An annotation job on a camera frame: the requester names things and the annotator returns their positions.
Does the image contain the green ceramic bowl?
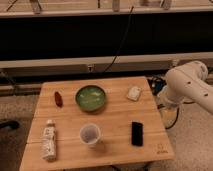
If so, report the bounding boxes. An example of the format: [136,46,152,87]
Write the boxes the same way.
[75,85,106,112]

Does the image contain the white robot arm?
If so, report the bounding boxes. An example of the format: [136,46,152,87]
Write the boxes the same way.
[158,61,213,129]

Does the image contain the white square sponge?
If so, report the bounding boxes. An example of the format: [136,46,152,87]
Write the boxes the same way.
[127,86,142,101]

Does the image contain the small dark red object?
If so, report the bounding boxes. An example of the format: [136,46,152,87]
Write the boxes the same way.
[54,92,63,107]

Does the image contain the black rectangular block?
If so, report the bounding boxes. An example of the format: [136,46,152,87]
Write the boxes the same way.
[131,122,143,146]

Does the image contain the clear plastic cup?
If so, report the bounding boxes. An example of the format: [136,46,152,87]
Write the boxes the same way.
[79,123,101,147]

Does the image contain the white plastic bottle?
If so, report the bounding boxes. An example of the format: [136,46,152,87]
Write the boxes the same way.
[42,120,56,161]

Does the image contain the black object at left edge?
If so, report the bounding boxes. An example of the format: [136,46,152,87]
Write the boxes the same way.
[0,120,19,129]

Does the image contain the cables near robot base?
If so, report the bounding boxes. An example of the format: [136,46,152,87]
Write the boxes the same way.
[148,76,167,97]

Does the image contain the black hanging cable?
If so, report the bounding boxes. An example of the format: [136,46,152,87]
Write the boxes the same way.
[101,5,135,74]

